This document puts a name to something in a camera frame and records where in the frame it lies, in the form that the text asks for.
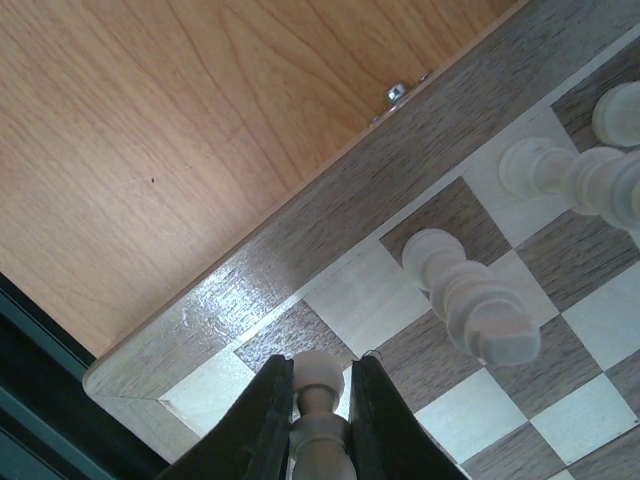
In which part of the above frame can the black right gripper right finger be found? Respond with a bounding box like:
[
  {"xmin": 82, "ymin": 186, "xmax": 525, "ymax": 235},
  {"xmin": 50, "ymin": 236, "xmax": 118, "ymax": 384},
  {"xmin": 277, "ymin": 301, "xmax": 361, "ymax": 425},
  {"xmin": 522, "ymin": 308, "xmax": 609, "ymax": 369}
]
[{"xmin": 349, "ymin": 356, "xmax": 465, "ymax": 480}]

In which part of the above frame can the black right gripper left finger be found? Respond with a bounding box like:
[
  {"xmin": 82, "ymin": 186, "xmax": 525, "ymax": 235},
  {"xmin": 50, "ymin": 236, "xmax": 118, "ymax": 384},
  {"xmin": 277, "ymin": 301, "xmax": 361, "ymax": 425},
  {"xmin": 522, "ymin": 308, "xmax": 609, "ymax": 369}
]
[{"xmin": 159, "ymin": 355, "xmax": 294, "ymax": 480}]

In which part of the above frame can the white chess bishop piece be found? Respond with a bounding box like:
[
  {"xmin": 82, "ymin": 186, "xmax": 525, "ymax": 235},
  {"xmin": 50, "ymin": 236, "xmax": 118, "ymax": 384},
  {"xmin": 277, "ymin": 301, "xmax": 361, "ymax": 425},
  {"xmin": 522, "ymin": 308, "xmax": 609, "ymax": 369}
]
[
  {"xmin": 289, "ymin": 351, "xmax": 357, "ymax": 479},
  {"xmin": 591, "ymin": 81, "xmax": 639, "ymax": 148}
]

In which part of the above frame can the white chess king piece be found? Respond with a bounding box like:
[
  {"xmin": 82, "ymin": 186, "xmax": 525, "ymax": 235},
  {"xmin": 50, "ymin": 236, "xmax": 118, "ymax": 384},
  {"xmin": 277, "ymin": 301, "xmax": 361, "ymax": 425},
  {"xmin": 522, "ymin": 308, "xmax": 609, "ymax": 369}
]
[{"xmin": 401, "ymin": 229, "xmax": 541, "ymax": 366}]

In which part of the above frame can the white chess queen piece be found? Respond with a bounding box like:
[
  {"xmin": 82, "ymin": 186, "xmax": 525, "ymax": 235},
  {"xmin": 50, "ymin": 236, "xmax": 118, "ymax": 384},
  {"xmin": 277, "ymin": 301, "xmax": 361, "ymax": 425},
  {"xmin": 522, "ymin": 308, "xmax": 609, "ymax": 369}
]
[{"xmin": 498, "ymin": 138, "xmax": 639, "ymax": 233}]

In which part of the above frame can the wooden chess board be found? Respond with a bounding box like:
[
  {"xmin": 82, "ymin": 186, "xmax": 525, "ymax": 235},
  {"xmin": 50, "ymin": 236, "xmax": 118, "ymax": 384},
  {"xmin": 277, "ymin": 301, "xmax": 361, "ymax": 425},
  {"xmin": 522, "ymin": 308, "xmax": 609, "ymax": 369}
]
[{"xmin": 83, "ymin": 1, "xmax": 639, "ymax": 479}]

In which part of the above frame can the black aluminium frame rail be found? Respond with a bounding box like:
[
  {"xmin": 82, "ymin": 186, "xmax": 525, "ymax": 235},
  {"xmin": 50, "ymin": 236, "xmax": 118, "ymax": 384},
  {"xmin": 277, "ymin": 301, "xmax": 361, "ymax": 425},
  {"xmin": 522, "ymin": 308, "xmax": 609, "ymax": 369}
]
[{"xmin": 1, "ymin": 277, "xmax": 169, "ymax": 479}]

